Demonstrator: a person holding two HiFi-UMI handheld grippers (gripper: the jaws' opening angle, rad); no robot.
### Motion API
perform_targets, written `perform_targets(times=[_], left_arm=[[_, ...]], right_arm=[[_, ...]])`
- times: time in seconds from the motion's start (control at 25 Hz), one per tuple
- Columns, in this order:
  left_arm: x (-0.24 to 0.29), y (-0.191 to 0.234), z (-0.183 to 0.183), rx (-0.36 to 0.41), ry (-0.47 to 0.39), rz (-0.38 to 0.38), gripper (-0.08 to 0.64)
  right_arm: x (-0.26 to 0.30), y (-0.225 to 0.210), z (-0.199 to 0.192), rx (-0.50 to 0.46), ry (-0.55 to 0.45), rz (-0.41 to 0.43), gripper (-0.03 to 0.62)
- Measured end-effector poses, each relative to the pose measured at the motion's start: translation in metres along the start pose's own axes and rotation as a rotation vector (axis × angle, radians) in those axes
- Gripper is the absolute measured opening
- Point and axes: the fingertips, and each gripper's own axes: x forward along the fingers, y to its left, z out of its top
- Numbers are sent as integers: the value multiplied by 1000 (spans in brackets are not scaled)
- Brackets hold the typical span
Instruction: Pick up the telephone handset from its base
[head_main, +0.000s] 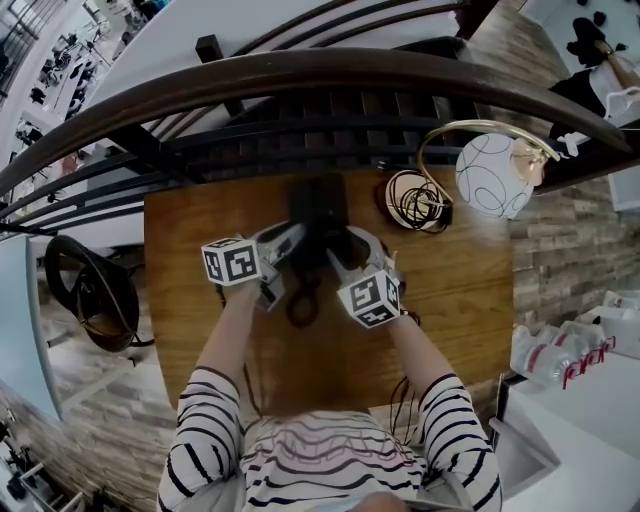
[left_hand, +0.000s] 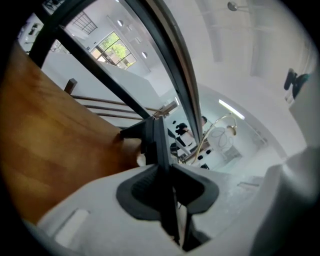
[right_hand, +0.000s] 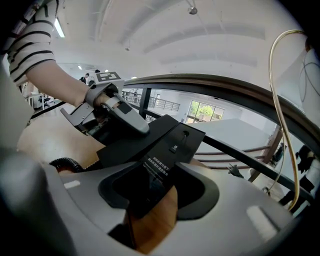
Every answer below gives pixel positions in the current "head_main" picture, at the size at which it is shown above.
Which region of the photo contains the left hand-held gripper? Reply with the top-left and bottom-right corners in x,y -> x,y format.
201,221 -> 310,312

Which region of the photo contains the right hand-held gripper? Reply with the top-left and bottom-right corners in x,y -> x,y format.
325,228 -> 405,330

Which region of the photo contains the black object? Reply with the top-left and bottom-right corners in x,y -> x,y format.
299,222 -> 346,276

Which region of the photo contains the person's left forearm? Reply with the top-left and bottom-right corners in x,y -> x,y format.
197,284 -> 261,381

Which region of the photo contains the person's right forearm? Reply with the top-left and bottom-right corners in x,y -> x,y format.
384,314 -> 451,386

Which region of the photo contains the black telephone base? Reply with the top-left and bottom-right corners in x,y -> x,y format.
288,173 -> 350,226

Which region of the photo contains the gold lamp with white globe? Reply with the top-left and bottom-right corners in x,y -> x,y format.
384,119 -> 561,234

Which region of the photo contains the dark round chair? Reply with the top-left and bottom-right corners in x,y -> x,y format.
44,234 -> 154,354

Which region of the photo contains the dark wooden railing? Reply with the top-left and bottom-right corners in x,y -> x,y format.
0,0 -> 634,236

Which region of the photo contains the person in patterned white shirt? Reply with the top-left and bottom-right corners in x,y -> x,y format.
157,367 -> 504,512

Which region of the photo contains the pack of water bottles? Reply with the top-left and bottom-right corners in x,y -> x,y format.
509,319 -> 619,391

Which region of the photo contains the white cardboard box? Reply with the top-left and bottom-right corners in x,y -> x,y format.
569,289 -> 640,359

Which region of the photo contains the white partition panel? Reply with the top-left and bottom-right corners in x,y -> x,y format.
0,234 -> 64,421

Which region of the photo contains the white cabinet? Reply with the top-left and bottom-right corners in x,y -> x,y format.
492,349 -> 640,512

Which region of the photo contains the black looped cord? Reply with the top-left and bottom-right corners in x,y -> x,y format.
284,264 -> 326,329

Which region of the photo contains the black lamp cable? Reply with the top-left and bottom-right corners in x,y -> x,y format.
387,172 -> 454,234

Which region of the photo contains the dark gripper cable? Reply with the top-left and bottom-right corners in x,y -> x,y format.
389,374 -> 421,446

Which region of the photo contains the wall display of black caps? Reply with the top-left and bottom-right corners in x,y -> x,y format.
564,0 -> 626,69

